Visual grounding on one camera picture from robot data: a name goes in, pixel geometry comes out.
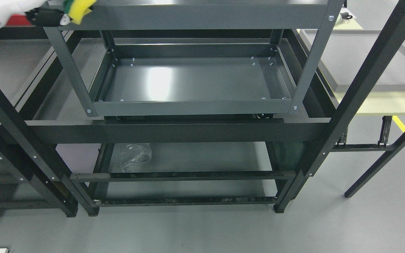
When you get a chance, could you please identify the white robotic left hand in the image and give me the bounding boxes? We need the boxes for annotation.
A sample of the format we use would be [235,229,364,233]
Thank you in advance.
[0,0,72,28]

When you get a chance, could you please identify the green yellow sponge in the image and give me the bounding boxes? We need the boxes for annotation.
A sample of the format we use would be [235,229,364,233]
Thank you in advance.
[63,0,97,25]

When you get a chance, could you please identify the black metal shelf rack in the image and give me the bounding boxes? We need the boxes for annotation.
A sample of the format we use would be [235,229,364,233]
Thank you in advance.
[0,0,405,218]

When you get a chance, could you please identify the grey metal utility cart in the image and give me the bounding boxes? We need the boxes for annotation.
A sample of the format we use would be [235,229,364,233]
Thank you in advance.
[45,0,343,117]

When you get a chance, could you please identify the clear plastic bag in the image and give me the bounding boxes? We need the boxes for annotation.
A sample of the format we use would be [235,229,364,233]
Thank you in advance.
[117,143,153,173]

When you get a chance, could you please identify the yellow topped folding table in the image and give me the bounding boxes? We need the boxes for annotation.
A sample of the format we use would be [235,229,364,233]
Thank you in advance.
[296,11,405,198]

